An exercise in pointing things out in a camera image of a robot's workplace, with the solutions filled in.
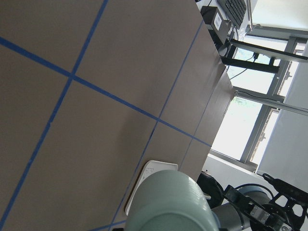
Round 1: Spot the pale green cup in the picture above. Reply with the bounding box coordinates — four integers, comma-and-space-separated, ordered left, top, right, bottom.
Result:
124, 170, 218, 231

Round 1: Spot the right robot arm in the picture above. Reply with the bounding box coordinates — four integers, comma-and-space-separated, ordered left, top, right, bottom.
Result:
197, 171, 287, 231

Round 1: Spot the black monitor stand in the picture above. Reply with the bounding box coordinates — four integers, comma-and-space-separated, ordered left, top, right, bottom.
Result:
220, 38, 308, 75

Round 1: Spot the black power adapter box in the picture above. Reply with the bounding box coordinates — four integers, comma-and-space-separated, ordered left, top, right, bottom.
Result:
200, 6, 231, 34

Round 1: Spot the black keyboard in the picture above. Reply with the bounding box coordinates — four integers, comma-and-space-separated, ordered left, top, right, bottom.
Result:
217, 0, 247, 29

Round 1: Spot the cream serving tray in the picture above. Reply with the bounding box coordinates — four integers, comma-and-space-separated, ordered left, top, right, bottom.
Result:
124, 159, 179, 215

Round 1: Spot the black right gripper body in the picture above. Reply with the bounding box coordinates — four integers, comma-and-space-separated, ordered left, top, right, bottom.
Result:
224, 185, 284, 231

